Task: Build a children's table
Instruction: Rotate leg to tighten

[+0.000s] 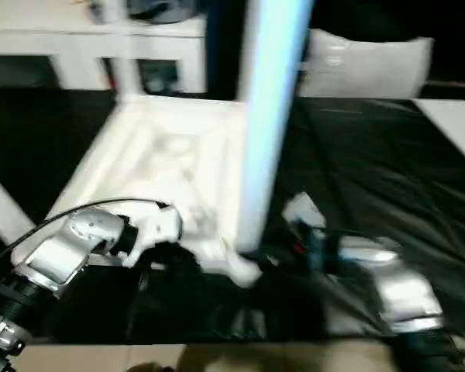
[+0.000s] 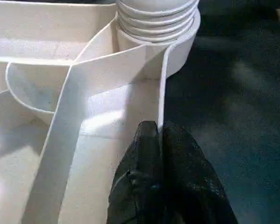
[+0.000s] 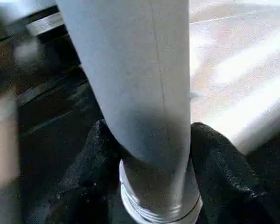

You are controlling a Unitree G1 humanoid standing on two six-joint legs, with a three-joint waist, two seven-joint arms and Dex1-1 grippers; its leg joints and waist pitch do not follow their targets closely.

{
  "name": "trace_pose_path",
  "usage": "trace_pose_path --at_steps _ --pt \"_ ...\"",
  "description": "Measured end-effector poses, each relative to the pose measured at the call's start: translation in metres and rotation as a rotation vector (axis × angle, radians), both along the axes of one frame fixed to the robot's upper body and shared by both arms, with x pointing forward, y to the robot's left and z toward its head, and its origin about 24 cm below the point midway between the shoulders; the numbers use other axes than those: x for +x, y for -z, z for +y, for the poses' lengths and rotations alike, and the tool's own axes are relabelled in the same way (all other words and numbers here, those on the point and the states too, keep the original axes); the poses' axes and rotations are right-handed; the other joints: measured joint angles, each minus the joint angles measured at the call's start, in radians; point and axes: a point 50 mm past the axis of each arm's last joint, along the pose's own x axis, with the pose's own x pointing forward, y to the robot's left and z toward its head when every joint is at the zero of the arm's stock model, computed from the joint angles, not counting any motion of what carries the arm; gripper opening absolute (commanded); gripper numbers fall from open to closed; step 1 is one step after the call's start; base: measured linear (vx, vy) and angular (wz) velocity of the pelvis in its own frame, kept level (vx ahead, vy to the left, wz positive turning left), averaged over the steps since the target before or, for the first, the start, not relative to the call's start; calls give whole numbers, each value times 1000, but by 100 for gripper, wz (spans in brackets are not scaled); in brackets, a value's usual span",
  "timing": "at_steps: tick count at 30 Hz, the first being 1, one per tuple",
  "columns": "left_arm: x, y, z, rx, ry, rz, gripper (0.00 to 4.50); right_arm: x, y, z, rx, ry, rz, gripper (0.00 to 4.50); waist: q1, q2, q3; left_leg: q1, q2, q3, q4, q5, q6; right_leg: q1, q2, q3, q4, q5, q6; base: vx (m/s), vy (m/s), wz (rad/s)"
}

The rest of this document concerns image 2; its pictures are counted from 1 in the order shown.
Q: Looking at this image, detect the white plastic table leg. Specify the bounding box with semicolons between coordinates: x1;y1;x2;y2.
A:
116;0;200;43

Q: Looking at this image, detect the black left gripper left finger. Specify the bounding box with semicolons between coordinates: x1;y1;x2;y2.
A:
106;120;167;224

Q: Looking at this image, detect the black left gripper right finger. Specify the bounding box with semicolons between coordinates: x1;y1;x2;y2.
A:
161;123;238;224

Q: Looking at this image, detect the white plastic table top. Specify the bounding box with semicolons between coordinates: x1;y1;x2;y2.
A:
0;0;201;224

